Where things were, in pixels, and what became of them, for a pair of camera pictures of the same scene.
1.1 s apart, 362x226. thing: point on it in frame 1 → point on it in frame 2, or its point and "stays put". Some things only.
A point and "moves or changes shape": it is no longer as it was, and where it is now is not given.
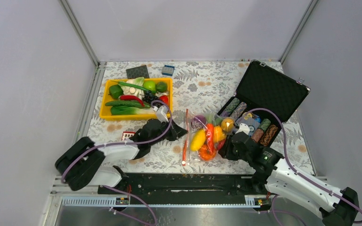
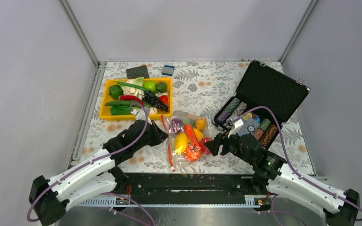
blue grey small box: [168, 70] stays put
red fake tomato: [165, 98] stays put
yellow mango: [198, 139] → [181, 143]
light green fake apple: [150, 85] stays put
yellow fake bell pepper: [218, 134] → [199, 134]
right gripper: [225, 152] stays put
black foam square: [138, 72] stays put
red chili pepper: [209, 134] → [191, 134]
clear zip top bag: [205, 136] moves or changes shape
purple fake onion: [198, 122] moves or changes shape
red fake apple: [220, 144] moves or changes shape
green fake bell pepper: [115, 91] stays put
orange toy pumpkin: [205, 154] → [192, 153]
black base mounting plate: [184, 184] stays put
